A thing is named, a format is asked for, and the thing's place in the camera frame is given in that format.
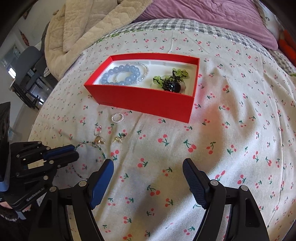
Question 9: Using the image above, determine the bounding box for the green seed bead necklace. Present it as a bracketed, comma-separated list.
[69, 140, 107, 179]

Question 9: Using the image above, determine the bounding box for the small white pearl ring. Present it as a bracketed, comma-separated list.
[111, 112, 125, 123]

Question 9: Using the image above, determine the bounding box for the blue bead bracelet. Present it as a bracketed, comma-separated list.
[100, 64, 141, 86]

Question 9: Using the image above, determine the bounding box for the white pearl bead bracelet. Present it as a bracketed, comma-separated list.
[114, 62, 150, 85]

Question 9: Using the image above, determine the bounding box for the green black bead ornament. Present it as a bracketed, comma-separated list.
[152, 68, 189, 93]

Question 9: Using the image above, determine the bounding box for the person's hand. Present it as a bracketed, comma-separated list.
[0, 202, 19, 222]

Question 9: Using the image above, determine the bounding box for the dark chair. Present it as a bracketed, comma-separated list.
[9, 22, 58, 110]

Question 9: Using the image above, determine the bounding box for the cherry print bed sheet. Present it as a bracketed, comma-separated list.
[29, 20, 295, 240]

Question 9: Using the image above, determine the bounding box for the beige fleece blanket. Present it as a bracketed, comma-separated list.
[45, 0, 152, 80]

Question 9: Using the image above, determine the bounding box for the red cardboard box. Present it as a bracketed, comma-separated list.
[84, 53, 200, 123]

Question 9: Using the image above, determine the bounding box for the orange plush toy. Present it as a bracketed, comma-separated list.
[278, 30, 296, 66]

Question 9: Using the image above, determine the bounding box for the white patterned pillow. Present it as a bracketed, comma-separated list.
[254, 0, 284, 41]

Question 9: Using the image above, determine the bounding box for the purple quilt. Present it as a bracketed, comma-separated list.
[135, 0, 278, 50]

